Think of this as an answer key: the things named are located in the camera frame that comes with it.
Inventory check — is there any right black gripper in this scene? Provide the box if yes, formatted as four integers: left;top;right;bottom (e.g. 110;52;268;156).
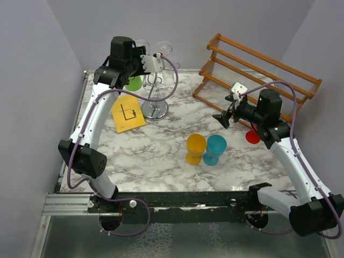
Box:
213;95;265;128

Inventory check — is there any red plastic wine glass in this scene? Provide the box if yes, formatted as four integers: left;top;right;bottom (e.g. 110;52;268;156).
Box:
245;125;261;145

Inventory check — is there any blue plastic wine glass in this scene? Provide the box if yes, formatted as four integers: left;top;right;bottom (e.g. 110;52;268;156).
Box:
203;134;227;166

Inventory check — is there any yellow plastic wine glass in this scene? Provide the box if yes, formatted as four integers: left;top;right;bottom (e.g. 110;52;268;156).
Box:
185;134;207;166

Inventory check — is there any clear wine glass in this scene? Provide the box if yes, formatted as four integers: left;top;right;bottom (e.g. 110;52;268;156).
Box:
155;41;173;56
135;39;151;55

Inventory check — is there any green plastic wine glass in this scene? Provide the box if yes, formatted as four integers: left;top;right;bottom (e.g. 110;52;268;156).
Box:
125;76;142;92

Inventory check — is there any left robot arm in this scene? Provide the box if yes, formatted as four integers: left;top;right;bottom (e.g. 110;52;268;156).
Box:
58;36;146;212

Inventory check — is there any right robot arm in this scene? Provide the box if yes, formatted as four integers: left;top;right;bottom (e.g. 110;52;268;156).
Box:
214;86;343;239

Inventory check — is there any wooden shelf rack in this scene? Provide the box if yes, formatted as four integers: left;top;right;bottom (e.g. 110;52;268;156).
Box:
192;33;322;123

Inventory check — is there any chrome wine glass rack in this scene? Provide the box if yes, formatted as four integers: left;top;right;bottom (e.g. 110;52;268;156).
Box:
141;73;169;121

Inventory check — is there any yellow book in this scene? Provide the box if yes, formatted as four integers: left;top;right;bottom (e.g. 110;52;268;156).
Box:
111;95;146;133

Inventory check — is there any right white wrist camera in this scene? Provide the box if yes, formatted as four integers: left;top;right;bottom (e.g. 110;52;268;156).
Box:
231;82;248;109

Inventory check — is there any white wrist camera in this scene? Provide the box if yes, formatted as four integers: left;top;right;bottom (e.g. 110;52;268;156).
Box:
140;52;164;73
231;82;248;109

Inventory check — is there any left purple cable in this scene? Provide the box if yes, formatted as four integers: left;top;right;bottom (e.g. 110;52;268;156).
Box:
66;55;180;237

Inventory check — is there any purple cable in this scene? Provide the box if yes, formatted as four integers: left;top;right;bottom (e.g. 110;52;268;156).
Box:
66;55;180;237
241;80;343;240

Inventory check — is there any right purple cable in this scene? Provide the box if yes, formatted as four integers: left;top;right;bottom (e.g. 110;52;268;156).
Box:
241;80;343;240

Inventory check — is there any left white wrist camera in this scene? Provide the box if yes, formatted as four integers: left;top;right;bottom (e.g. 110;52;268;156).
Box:
140;52;164;73

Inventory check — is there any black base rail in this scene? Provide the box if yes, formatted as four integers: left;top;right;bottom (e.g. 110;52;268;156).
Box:
87;191;271;224

